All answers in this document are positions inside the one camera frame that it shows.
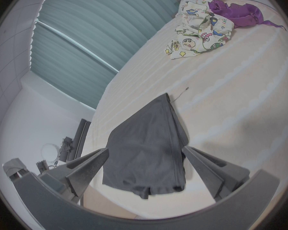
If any purple garment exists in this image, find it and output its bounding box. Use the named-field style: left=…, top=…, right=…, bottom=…
left=208, top=0, right=287, bottom=29

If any dark grey crumpled cloth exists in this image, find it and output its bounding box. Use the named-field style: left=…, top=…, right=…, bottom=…
left=60, top=136, right=73, bottom=156

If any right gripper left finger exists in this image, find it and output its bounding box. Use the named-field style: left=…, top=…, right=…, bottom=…
left=46, top=148, right=110, bottom=202

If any black chest of drawers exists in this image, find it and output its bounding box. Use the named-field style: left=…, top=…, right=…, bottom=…
left=71, top=119, right=92, bottom=162

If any bed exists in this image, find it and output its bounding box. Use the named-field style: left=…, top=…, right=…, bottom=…
left=80, top=0, right=288, bottom=220

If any blue-green curtain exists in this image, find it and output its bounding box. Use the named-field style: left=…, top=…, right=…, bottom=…
left=30, top=23, right=119, bottom=110
left=37, top=0, right=183, bottom=72

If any black T-shirt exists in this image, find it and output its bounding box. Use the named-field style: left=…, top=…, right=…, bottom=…
left=102, top=87, right=189, bottom=200

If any white round mirror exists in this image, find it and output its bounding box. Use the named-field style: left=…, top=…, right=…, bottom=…
left=41, top=143, right=59, bottom=163

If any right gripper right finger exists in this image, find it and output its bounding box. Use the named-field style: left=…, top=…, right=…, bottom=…
left=183, top=146, right=251, bottom=199

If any white printed pyjama top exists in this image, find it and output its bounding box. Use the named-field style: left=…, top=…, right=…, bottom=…
left=164, top=1, right=234, bottom=60

